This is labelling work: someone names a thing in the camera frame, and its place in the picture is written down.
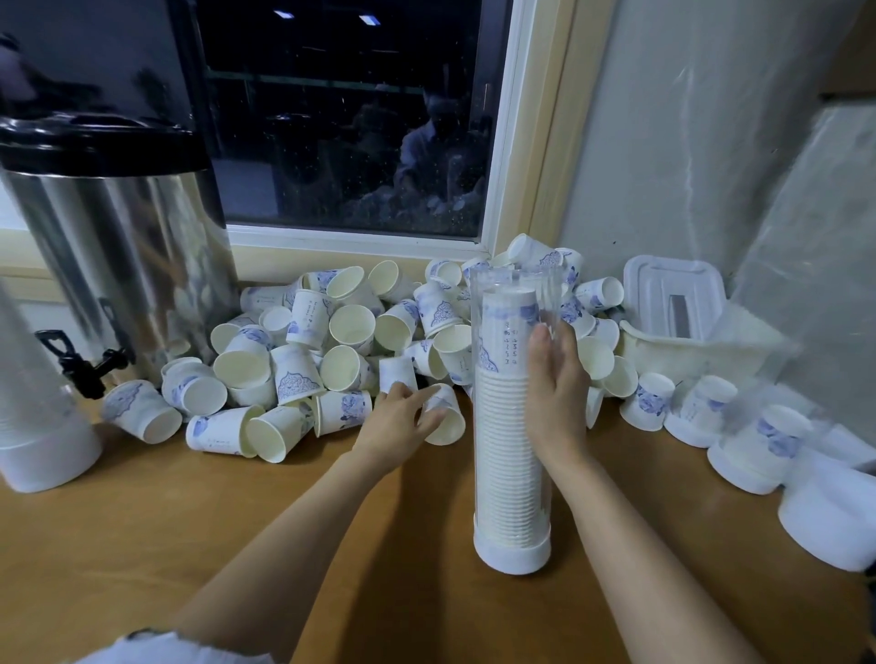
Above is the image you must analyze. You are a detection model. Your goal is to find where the person's right hand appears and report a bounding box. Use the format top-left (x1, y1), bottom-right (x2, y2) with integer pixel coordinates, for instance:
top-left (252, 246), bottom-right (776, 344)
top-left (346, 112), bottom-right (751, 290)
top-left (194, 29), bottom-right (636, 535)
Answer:
top-left (527, 317), bottom-right (593, 473)

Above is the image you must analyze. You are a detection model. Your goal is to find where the person's left hand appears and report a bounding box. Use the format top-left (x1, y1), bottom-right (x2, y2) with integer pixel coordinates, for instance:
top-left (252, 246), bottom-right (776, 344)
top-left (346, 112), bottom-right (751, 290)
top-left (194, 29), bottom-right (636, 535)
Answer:
top-left (353, 383), bottom-right (446, 481)

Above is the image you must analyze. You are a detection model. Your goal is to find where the single blue-printed paper cup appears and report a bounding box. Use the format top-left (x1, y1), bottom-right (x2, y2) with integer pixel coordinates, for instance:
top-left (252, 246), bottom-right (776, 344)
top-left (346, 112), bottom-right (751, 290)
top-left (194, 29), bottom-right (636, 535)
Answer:
top-left (417, 383), bottom-right (468, 448)

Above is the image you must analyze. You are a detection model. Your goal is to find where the pile of paper cups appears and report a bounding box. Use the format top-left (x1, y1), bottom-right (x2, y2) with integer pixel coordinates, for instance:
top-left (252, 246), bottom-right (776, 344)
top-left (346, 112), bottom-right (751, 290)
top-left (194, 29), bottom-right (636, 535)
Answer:
top-left (99, 233), bottom-right (679, 464)

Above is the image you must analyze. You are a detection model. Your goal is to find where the person's right forearm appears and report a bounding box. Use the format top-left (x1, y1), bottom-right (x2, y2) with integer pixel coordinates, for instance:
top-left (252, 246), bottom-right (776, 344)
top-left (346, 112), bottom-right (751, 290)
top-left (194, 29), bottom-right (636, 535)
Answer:
top-left (547, 451), bottom-right (768, 664)

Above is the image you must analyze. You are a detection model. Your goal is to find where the person's left forearm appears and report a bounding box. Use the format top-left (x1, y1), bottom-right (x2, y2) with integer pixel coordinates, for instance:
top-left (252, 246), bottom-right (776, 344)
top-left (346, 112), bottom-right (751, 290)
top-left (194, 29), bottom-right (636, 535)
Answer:
top-left (171, 458), bottom-right (391, 656)

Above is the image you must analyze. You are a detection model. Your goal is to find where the person's grey shirt sleeve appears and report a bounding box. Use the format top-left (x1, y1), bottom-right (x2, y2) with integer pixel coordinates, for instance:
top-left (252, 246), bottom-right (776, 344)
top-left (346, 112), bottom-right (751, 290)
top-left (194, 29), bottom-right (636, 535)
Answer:
top-left (75, 629), bottom-right (276, 664)

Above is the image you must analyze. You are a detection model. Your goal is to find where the white plastic lid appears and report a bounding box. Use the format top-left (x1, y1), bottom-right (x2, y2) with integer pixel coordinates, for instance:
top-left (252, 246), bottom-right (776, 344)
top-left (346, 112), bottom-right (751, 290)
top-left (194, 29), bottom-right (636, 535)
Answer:
top-left (622, 254), bottom-right (727, 339)

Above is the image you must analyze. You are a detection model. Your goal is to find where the translucent plastic box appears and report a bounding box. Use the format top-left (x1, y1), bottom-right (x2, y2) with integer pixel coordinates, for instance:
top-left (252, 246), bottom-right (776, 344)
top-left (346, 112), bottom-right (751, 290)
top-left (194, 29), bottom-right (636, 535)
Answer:
top-left (619, 321), bottom-right (788, 388)

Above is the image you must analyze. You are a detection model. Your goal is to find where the clear plastic bag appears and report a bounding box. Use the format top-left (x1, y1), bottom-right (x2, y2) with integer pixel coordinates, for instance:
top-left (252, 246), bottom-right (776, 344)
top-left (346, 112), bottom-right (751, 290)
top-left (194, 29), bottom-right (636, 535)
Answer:
top-left (739, 102), bottom-right (876, 426)

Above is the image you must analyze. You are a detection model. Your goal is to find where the white framed window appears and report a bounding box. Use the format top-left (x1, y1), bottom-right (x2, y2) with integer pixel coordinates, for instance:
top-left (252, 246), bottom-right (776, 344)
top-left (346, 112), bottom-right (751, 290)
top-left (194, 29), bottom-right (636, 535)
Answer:
top-left (0, 0), bottom-right (618, 289)

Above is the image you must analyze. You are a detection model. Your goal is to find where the stainless steel water dispenser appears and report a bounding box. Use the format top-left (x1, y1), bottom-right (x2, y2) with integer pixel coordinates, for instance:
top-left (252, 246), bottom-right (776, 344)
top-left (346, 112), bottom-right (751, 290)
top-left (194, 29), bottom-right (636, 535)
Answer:
top-left (0, 113), bottom-right (241, 401)

